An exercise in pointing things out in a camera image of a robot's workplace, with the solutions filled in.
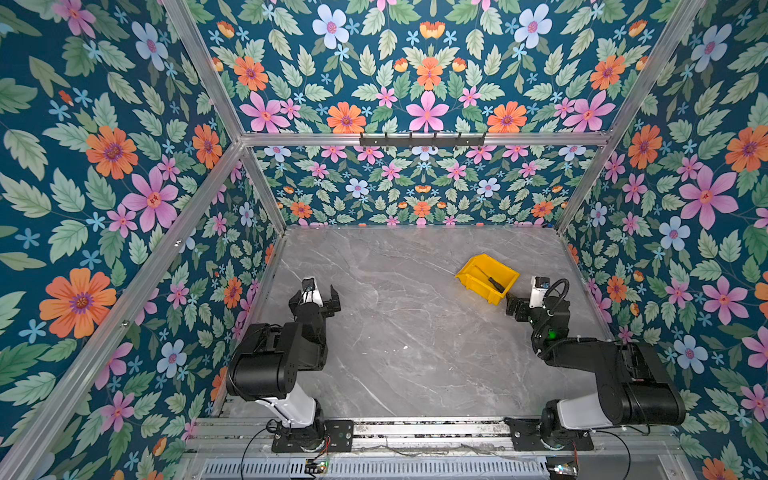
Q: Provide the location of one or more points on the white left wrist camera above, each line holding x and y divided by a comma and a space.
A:
310, 292

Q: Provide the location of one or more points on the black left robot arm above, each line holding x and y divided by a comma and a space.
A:
265, 366

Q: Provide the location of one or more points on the black handled screwdriver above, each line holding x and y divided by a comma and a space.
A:
497, 285

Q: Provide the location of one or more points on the aluminium front mounting rail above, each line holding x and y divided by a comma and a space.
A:
434, 435

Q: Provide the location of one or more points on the yellow plastic bin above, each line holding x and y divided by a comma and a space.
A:
475, 282

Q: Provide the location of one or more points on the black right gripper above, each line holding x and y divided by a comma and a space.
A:
514, 302

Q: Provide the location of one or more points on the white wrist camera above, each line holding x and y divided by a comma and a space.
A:
539, 287
310, 292

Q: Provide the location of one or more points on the white slotted cable duct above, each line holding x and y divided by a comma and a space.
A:
376, 468

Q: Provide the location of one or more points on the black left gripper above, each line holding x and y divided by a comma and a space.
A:
327, 308

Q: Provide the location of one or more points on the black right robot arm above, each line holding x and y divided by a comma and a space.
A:
632, 386

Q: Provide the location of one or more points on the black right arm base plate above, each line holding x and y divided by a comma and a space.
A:
529, 434

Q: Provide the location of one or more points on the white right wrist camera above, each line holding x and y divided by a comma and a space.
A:
539, 287

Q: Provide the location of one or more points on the black hook rail bracket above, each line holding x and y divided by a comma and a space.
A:
439, 140

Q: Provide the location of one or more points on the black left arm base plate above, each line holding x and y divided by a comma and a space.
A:
326, 436

